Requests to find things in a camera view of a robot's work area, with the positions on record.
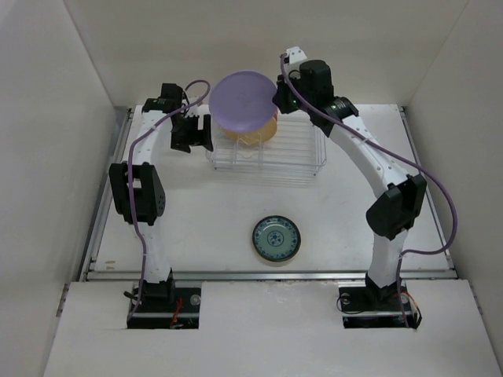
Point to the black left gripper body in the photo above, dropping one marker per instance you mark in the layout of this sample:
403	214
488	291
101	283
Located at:
185	133

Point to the beige plate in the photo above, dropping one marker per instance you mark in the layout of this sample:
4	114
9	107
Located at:
261	135

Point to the white wire dish rack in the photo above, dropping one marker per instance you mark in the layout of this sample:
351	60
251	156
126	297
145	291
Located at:
298	147

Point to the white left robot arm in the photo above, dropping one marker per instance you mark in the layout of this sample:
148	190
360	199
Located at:
137	191

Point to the green blue floral plate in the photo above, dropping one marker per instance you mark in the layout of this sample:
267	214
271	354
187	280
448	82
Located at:
276	239

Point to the purple plate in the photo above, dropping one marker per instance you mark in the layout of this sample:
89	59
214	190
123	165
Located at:
243	101

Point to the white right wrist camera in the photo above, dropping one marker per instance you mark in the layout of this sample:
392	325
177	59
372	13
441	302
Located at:
292	58

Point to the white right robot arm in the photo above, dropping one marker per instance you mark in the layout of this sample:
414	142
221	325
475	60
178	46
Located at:
307	86

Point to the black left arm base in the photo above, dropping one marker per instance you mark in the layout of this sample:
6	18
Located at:
165	305

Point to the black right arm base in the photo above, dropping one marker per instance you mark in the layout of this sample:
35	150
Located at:
365	307

